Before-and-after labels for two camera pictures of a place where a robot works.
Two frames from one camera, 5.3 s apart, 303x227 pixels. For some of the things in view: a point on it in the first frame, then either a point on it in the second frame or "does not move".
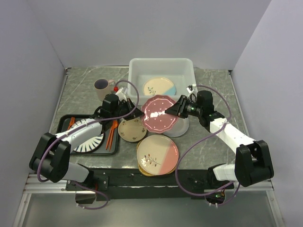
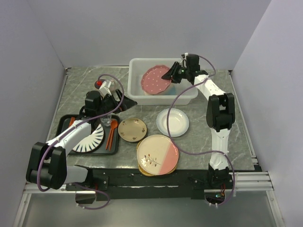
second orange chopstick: x=111 y=140 does not move
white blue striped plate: x=91 y=145 does not move
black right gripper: x=178 y=109 -> x=169 y=74
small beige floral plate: x=132 y=130 does not move
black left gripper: x=129 y=104 -> x=127 y=103
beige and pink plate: x=157 y=154 does not move
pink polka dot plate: x=155 y=119 -> x=152 y=82
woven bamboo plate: x=149 y=175 does not move
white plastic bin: x=168 y=76 does not move
